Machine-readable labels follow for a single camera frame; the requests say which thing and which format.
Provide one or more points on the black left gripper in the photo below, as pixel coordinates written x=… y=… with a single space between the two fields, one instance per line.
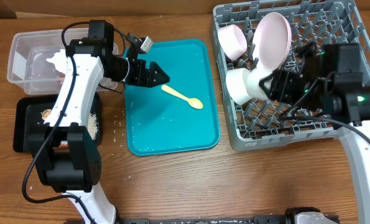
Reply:
x=149 y=81

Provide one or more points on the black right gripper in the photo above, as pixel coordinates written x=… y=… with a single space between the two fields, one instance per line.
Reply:
x=282 y=88

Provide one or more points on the white bowl with brown food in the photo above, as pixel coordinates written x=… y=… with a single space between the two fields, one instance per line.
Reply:
x=236 y=85

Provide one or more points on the yellow plastic spoon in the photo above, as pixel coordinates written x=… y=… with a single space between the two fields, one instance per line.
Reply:
x=193 y=102

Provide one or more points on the large white plate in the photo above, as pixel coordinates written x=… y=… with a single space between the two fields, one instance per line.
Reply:
x=272 y=40

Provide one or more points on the pink bowl with rice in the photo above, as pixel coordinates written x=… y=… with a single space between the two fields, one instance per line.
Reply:
x=232 y=41

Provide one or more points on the pile of rice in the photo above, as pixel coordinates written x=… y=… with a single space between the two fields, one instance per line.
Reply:
x=92 y=126

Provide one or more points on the white napkin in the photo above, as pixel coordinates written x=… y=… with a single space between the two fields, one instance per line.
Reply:
x=59 y=60

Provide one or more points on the brown food chunk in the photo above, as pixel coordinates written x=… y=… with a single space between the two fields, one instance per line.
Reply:
x=46 y=113

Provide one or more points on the white mint cup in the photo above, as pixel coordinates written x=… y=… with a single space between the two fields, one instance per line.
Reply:
x=252 y=83

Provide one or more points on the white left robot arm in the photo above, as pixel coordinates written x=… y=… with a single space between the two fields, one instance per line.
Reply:
x=64 y=154

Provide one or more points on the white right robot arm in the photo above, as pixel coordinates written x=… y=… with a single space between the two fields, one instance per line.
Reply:
x=331 y=79

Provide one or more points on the teal plastic tray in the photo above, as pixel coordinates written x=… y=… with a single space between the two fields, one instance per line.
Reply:
x=159 y=123

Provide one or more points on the grey dish rack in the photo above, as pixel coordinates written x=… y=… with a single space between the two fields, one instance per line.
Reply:
x=254 y=125

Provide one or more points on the clear plastic bin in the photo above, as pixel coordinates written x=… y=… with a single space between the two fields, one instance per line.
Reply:
x=27 y=65

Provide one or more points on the black tray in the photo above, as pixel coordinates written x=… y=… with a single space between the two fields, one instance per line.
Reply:
x=29 y=113

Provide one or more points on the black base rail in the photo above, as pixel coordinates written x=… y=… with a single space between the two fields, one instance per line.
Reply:
x=291 y=215

